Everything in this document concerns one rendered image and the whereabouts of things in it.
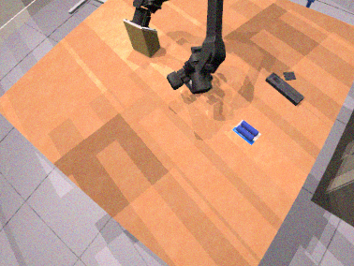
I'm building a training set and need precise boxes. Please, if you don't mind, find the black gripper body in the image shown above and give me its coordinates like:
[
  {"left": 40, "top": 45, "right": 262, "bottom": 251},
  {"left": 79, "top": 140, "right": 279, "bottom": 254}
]
[{"left": 167, "top": 61, "right": 193, "bottom": 90}]

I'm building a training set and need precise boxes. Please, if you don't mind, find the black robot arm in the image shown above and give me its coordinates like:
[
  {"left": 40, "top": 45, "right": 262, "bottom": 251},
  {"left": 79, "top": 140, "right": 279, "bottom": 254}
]
[{"left": 130, "top": 0, "right": 226, "bottom": 94}]

